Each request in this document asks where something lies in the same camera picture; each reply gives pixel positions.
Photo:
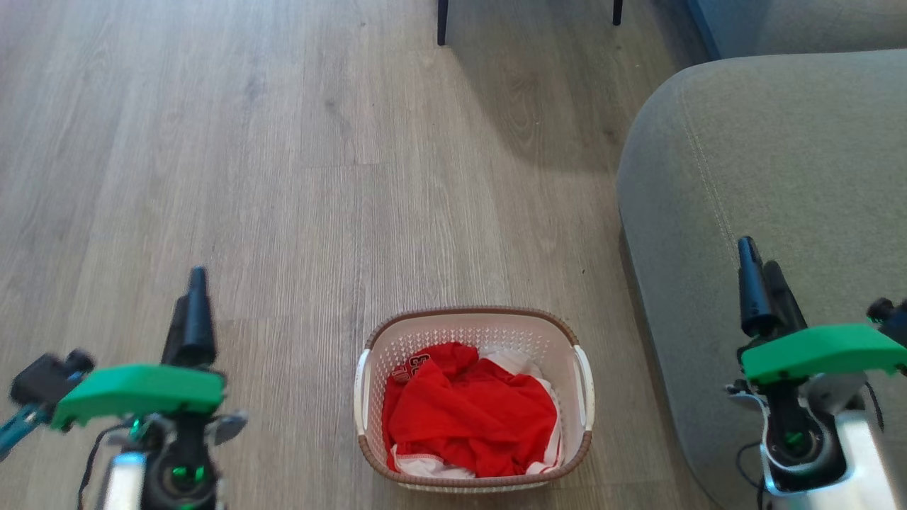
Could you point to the grey chair with black legs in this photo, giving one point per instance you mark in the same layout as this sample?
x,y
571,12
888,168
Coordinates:
x,y
442,21

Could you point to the cream perforated plastic laundry basket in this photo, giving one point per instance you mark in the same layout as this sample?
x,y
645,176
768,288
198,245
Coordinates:
x,y
473,329

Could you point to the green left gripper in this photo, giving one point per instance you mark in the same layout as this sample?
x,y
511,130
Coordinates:
x,y
142,393

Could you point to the grey fabric sofa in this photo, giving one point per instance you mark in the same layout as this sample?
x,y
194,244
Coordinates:
x,y
765,177

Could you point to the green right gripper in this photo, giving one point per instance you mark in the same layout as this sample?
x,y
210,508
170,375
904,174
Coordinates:
x,y
822,354

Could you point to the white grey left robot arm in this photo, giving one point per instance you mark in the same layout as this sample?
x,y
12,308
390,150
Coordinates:
x,y
177,478

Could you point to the red sports jersey garment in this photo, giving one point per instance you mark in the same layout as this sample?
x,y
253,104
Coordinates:
x,y
468,418

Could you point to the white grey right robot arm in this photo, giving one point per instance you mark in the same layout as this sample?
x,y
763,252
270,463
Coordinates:
x,y
861,467

